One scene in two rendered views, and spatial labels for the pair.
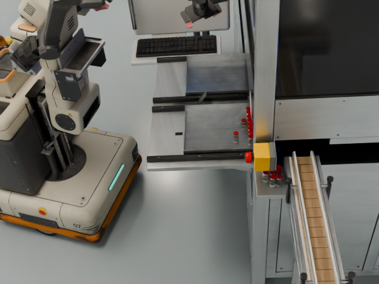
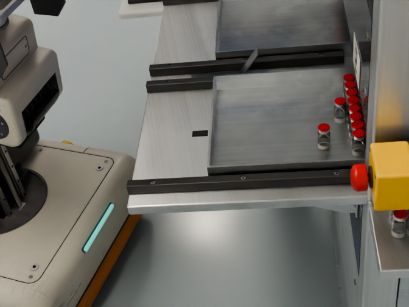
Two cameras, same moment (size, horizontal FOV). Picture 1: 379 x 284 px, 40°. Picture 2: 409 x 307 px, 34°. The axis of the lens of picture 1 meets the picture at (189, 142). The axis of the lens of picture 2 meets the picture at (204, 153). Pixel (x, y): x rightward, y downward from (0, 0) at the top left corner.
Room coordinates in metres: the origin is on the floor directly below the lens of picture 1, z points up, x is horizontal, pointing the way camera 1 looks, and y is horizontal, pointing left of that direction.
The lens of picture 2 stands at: (0.55, -0.03, 1.70)
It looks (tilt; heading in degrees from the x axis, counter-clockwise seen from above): 42 degrees down; 4
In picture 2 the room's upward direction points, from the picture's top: 10 degrees counter-clockwise
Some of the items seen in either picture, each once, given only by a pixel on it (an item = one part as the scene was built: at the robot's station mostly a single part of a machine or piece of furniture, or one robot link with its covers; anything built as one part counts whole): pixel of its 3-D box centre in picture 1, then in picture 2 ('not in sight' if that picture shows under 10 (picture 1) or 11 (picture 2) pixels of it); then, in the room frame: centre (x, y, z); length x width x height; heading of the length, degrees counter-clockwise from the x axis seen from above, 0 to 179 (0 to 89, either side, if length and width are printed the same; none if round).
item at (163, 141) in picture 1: (209, 105); (265, 78); (1.66, -0.10, 0.87); 0.70 x 0.48 x 0.02; 175
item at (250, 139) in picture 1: (250, 125); (353, 113); (1.48, -0.24, 0.91); 0.18 x 0.02 x 0.05; 175
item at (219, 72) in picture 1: (224, 74); (295, 19); (1.83, -0.19, 0.90); 0.34 x 0.26 x 0.04; 85
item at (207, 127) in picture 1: (227, 128); (304, 119); (1.49, -0.15, 0.90); 0.34 x 0.26 x 0.04; 85
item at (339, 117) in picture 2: (243, 124); (339, 110); (1.49, -0.22, 0.91); 0.02 x 0.02 x 0.05
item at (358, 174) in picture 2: (250, 157); (364, 177); (1.23, -0.20, 1.00); 0.04 x 0.04 x 0.04; 85
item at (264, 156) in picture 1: (263, 156); (396, 175); (1.23, -0.25, 1.00); 0.08 x 0.07 x 0.07; 85
